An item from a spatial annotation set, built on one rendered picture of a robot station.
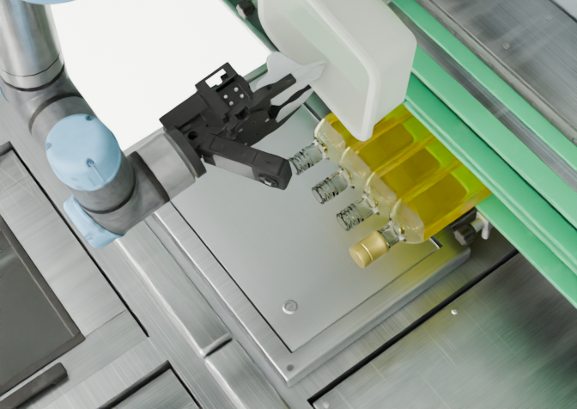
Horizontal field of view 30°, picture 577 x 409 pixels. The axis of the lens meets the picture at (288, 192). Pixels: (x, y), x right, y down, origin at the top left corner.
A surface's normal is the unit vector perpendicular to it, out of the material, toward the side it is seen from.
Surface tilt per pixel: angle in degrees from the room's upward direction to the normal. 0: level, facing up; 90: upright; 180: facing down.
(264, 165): 84
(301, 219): 90
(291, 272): 90
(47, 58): 109
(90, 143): 83
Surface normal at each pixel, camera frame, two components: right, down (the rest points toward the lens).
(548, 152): -0.08, -0.53
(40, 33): 0.82, 0.50
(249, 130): 0.59, 0.71
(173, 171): 0.34, 0.24
